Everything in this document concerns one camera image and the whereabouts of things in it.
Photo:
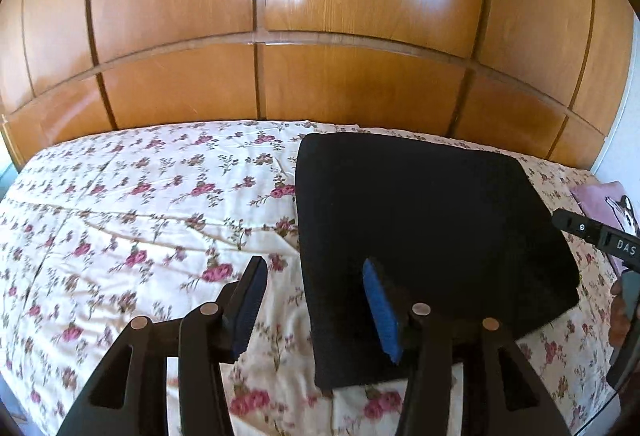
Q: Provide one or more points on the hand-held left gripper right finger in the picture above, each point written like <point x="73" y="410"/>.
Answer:
<point x="380" y="311"/>

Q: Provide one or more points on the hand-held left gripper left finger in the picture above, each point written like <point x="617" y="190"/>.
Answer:
<point x="250" y="301"/>

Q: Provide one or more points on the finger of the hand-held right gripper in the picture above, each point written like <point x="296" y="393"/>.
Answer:
<point x="577" y="226"/>

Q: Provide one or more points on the black pants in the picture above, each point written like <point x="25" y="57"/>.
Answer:
<point x="425" y="206"/>

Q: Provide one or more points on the person's right hand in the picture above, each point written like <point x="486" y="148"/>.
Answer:
<point x="618" y="316"/>

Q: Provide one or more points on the pink dog print pillow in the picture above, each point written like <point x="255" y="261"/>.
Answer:
<point x="607" y="201"/>

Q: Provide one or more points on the floral bedspread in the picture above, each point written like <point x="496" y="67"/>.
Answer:
<point x="125" y="226"/>

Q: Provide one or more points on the wooden wardrobe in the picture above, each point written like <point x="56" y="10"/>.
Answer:
<point x="320" y="16"/>

